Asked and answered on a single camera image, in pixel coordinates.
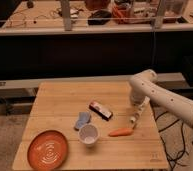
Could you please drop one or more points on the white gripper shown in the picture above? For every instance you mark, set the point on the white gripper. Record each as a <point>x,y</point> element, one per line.
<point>140,108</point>

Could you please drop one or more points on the orange crate on bench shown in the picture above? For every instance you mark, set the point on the orange crate on bench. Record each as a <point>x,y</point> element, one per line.
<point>122,16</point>

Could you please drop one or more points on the black bag on bench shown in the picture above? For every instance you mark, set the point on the black bag on bench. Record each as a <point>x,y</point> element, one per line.
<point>99,17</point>

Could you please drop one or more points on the white paper cup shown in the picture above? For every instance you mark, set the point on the white paper cup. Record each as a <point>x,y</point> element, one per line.
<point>88,134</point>

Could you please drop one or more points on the grey metal post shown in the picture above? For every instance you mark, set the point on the grey metal post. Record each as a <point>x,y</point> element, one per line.
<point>65,8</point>
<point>158,19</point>

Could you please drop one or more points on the orange plate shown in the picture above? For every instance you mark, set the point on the orange plate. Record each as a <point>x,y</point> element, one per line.
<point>47,151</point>

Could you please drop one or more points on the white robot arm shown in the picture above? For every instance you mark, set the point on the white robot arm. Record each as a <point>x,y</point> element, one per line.
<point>144,85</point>

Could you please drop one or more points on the blue cloth piece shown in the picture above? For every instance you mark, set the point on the blue cloth piece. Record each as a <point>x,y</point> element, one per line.
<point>84,118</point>

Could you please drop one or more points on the grey metal post right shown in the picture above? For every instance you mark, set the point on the grey metal post right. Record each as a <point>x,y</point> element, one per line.
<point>158,19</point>

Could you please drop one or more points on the orange carrot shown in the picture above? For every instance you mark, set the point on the orange carrot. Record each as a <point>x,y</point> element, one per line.
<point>121,132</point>

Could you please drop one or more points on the black and red eraser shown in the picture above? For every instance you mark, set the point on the black and red eraser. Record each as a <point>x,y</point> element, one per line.
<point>104,112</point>

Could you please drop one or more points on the grey metal post left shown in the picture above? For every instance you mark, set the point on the grey metal post left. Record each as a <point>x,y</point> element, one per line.
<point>65,8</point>

